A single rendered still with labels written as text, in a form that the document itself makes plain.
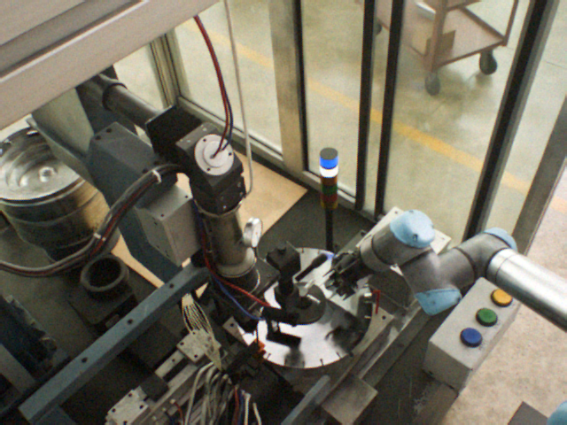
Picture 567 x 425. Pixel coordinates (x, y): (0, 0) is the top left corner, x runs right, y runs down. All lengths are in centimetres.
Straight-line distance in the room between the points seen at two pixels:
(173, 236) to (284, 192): 98
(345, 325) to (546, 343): 133
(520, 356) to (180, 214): 182
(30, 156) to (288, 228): 78
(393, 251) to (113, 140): 54
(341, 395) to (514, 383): 113
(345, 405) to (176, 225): 68
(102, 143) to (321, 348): 67
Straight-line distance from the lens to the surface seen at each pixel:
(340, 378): 141
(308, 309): 136
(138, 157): 92
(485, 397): 238
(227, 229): 92
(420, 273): 109
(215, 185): 82
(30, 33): 23
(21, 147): 179
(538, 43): 114
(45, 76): 22
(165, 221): 90
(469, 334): 143
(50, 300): 181
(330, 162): 140
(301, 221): 179
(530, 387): 244
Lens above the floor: 213
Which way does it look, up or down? 50 degrees down
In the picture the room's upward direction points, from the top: 6 degrees counter-clockwise
